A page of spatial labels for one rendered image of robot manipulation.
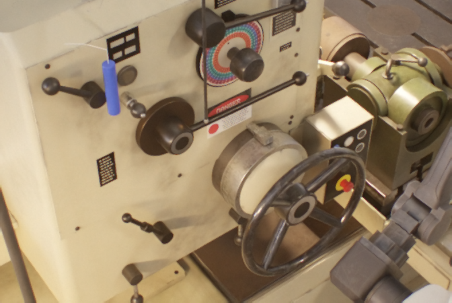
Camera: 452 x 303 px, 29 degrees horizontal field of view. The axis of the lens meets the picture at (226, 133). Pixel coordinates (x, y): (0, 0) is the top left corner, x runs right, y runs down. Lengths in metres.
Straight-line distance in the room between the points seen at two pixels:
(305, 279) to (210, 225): 0.73
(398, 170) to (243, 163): 0.62
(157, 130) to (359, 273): 0.52
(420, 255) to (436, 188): 1.01
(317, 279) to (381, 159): 0.62
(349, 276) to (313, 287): 1.20
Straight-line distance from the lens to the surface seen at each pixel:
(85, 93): 1.68
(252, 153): 2.05
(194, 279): 2.82
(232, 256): 2.85
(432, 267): 2.82
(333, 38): 2.60
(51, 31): 1.65
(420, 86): 2.46
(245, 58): 1.82
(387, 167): 2.53
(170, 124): 1.85
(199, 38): 1.74
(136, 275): 2.14
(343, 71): 2.16
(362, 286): 1.79
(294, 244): 2.90
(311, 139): 2.25
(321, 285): 3.02
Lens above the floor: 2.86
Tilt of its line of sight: 44 degrees down
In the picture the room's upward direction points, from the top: straight up
